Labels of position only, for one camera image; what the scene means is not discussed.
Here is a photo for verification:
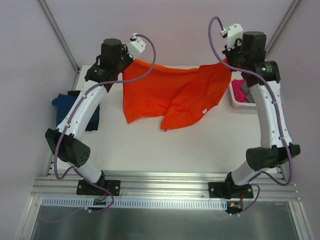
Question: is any grey t shirt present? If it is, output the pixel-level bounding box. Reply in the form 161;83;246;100
240;82;255;104

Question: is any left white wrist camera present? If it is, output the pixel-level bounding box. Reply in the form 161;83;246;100
125;33;146;60

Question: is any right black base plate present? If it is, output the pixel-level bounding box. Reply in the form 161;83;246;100
208;181;254;200

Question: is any left aluminium frame post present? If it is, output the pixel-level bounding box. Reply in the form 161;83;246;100
37;0;81;73

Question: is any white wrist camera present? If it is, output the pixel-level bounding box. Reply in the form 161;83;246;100
220;23;244;51
125;33;146;60

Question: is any white plastic basket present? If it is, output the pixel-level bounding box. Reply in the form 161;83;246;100
229;79;256;110

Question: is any blue folded t shirt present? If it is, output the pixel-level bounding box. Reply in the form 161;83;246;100
51;93;101;128

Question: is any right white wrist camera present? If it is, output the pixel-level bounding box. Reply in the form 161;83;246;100
220;23;244;51

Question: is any pink t shirt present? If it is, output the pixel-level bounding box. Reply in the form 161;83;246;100
231;79;248;103

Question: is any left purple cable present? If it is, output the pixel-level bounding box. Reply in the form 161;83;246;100
38;33;158;223

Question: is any white slotted cable duct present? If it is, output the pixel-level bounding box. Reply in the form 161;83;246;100
41;197;227;211

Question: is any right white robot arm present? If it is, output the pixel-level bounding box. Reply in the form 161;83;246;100
222;30;301;198

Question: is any right aluminium frame post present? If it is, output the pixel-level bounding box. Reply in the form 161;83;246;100
266;0;303;56

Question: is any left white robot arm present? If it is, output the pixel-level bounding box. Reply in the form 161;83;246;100
45;36;146;194

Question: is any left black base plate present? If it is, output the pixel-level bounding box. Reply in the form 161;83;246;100
76;179;122;197

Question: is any aluminium extrusion rail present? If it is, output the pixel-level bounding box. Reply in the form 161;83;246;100
31;170;302;202

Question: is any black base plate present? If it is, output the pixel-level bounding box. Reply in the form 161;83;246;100
208;181;254;200
76;179;122;197

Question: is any orange t shirt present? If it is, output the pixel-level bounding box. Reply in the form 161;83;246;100
122;59;232;132

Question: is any aluminium frame post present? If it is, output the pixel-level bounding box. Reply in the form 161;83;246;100
37;0;81;73
266;0;303;56

